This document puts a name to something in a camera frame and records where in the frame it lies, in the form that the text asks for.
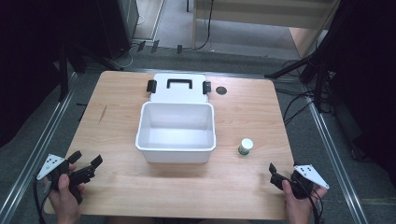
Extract black metal stand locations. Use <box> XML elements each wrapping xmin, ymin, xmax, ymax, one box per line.
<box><xmin>264</xmin><ymin>0</ymin><xmax>356</xmax><ymax>114</ymax></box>

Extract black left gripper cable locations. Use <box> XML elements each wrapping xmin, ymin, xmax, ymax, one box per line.
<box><xmin>33</xmin><ymin>178</ymin><xmax>53</xmax><ymax>224</ymax></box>

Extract metal floor rail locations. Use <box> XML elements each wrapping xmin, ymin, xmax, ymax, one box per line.
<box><xmin>306</xmin><ymin>92</ymin><xmax>371</xmax><ymax>224</ymax></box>
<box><xmin>0</xmin><ymin>72</ymin><xmax>79</xmax><ymax>222</ymax></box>

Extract person's right hand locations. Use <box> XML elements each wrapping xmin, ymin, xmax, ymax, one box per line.
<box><xmin>281</xmin><ymin>179</ymin><xmax>329</xmax><ymax>224</ymax></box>

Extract light wooden shelf frame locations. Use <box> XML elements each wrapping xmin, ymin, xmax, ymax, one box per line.
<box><xmin>191</xmin><ymin>0</ymin><xmax>342</xmax><ymax>60</ymax></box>

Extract black curtain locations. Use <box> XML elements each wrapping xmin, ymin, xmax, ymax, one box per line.
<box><xmin>330</xmin><ymin>0</ymin><xmax>396</xmax><ymax>178</ymax></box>
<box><xmin>0</xmin><ymin>0</ymin><xmax>104</xmax><ymax>147</ymax></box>

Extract white floor cable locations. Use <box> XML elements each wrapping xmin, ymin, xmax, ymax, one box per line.
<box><xmin>108</xmin><ymin>42</ymin><xmax>139</xmax><ymax>70</ymax></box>

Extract black floor cables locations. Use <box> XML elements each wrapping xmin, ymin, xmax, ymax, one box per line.
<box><xmin>275</xmin><ymin>88</ymin><xmax>316</xmax><ymax>127</ymax></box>

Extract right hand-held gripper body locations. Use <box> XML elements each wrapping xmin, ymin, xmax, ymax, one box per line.
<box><xmin>281</xmin><ymin>164</ymin><xmax>331</xmax><ymax>201</ymax></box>

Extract person's left hand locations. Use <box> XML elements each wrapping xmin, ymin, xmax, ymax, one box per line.
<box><xmin>43</xmin><ymin>164</ymin><xmax>86</xmax><ymax>224</ymax></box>

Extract black hanging cable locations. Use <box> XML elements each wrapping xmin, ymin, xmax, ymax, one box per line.
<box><xmin>196</xmin><ymin>0</ymin><xmax>216</xmax><ymax>51</ymax></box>

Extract black cabinet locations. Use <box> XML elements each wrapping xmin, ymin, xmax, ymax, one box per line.
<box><xmin>94</xmin><ymin>0</ymin><xmax>140</xmax><ymax>60</ymax></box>

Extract black upright post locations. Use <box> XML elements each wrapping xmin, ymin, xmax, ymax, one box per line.
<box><xmin>57</xmin><ymin>43</ymin><xmax>70</xmax><ymax>103</ymax></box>

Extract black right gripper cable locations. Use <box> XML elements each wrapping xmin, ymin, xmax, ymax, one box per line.
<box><xmin>295</xmin><ymin>178</ymin><xmax>325</xmax><ymax>224</ymax></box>

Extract small white green-labelled bottle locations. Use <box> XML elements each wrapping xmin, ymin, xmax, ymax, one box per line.
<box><xmin>237</xmin><ymin>137</ymin><xmax>254</xmax><ymax>156</ymax></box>

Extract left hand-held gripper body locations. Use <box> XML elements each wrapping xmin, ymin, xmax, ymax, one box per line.
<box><xmin>35</xmin><ymin>153</ymin><xmax>95</xmax><ymax>205</ymax></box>

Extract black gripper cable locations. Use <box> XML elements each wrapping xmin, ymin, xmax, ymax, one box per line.
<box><xmin>33</xmin><ymin>178</ymin><xmax>53</xmax><ymax>224</ymax></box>
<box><xmin>295</xmin><ymin>178</ymin><xmax>325</xmax><ymax>224</ymax></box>

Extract white storage box with lid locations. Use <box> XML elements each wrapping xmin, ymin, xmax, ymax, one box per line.
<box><xmin>134</xmin><ymin>73</ymin><xmax>217</xmax><ymax>164</ymax></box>

